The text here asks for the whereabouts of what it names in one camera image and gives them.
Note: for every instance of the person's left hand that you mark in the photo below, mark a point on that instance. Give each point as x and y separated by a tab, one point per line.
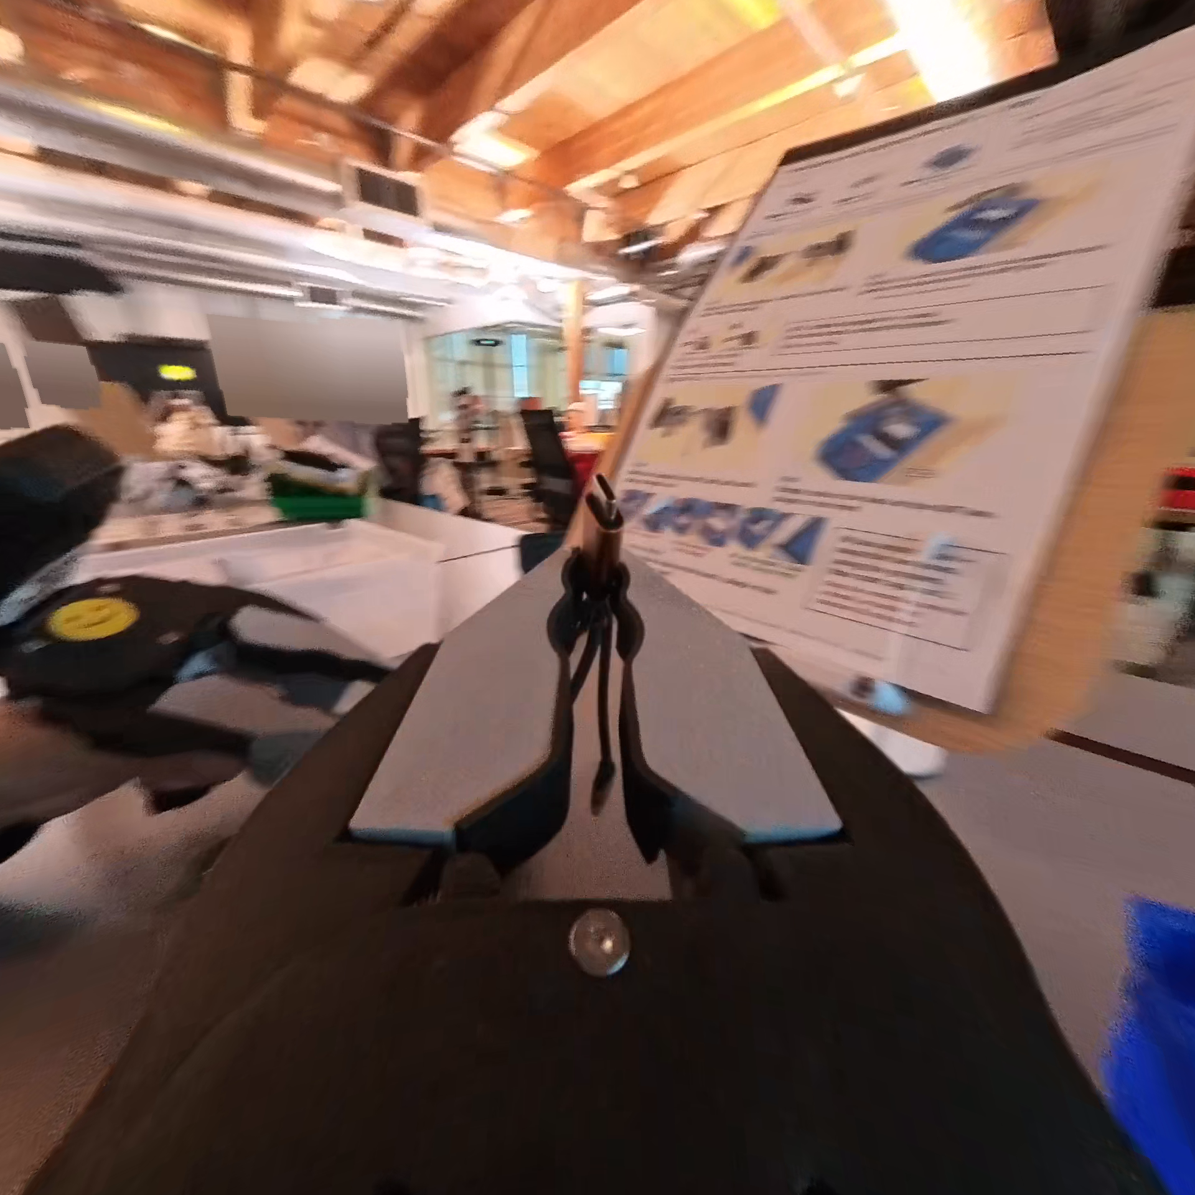
74	766

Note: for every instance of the black office chair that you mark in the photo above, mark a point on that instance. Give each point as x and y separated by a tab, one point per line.
550	467

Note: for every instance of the tan display board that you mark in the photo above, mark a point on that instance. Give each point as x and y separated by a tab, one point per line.
1119	561

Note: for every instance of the white stand base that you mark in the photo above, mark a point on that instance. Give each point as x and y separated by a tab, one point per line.
919	747

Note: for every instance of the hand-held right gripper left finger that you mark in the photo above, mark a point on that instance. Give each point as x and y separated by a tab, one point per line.
466	747

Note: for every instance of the printed instruction sheet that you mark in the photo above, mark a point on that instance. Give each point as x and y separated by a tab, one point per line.
933	373

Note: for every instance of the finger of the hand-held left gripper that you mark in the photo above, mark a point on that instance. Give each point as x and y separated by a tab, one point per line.
298	645
280	714

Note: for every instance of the green storage bin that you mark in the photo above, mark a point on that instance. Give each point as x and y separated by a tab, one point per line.
317	500

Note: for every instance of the ceiling air vent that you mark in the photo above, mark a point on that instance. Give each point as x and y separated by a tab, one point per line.
382	188

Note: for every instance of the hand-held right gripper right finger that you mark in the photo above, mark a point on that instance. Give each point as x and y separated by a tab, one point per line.
728	747

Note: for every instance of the blue plastic storage bin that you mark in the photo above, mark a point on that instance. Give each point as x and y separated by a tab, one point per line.
1158	1009

